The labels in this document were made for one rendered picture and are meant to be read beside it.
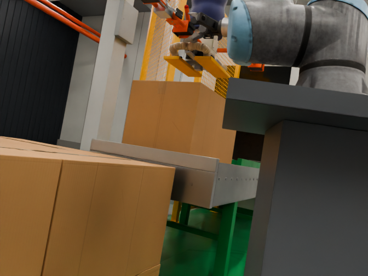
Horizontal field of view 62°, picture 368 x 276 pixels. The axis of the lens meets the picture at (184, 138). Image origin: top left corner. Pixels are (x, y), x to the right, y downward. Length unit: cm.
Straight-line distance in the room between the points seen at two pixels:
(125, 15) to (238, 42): 203
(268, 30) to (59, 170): 60
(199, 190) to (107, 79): 155
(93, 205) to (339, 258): 62
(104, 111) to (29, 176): 189
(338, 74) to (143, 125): 102
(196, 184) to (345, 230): 74
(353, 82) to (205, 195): 76
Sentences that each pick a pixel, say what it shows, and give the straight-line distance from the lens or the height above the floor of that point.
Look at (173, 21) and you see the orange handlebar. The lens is 158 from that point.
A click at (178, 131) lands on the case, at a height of 71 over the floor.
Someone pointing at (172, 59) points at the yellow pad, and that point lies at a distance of 176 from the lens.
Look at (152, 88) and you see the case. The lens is 157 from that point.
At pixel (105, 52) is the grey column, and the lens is 271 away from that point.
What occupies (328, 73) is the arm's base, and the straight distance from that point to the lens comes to 78.
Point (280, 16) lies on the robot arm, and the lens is 80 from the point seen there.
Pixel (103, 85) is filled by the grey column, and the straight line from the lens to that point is 263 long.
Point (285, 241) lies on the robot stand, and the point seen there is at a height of 46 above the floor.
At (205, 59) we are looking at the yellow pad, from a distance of 166.
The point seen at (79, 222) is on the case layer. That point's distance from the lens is 90.
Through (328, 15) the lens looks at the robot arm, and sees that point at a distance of 84.
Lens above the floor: 60
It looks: 3 degrees up
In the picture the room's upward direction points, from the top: 9 degrees clockwise
